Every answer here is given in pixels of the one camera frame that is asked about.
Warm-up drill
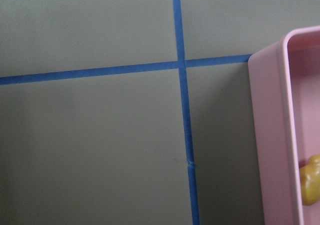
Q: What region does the tan toy ginger root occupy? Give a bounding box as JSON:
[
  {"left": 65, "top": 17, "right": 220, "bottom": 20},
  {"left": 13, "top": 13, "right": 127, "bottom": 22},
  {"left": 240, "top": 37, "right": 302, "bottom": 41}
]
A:
[{"left": 299, "top": 154, "right": 320, "bottom": 206}]

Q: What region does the pink plastic bin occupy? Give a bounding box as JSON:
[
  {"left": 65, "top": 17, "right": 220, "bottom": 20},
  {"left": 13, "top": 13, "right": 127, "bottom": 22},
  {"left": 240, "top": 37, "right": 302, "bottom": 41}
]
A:
[{"left": 248, "top": 26, "right": 320, "bottom": 225}]

